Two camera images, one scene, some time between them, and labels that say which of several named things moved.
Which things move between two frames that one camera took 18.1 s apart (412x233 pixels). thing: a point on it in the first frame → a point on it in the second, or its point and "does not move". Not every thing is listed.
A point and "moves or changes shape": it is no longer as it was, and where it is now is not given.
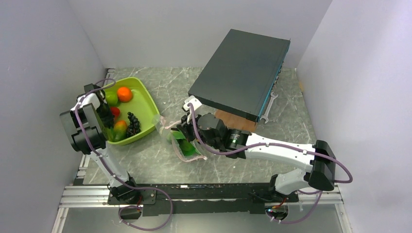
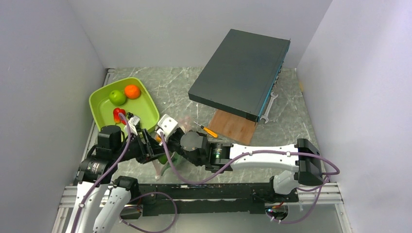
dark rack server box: [240, 77] does not move
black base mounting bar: [205, 199] does not move
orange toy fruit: [124, 94] → [132, 91]
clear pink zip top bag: [186, 150] moves or changes shape
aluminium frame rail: [99, 196] does not move
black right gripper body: [190, 133] → [174, 144]
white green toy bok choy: [187, 148] moves or changes shape
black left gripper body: [105, 114] → [136, 149]
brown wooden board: [233, 121] does not move
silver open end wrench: [265, 116] does not move
